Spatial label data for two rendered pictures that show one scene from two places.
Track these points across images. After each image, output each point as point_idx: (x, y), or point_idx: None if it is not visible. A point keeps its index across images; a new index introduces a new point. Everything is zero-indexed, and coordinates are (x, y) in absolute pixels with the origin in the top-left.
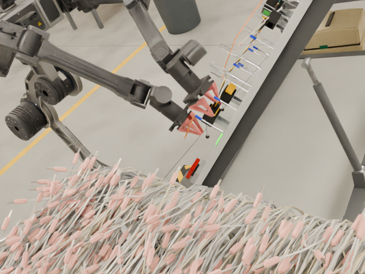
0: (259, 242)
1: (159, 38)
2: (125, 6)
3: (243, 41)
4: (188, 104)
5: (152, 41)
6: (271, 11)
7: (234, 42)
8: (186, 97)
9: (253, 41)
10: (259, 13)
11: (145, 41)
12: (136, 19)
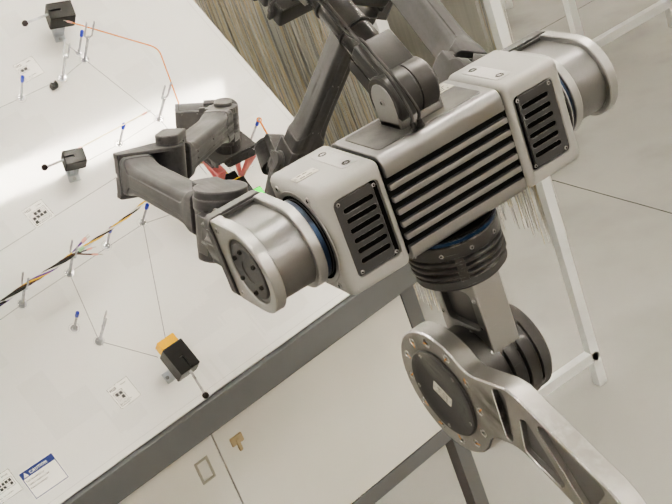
0: None
1: (201, 117)
2: (184, 147)
3: (138, 116)
4: (252, 150)
5: (213, 117)
6: (65, 150)
7: (162, 57)
8: (247, 144)
9: (87, 248)
10: (23, 275)
11: (219, 124)
12: (195, 138)
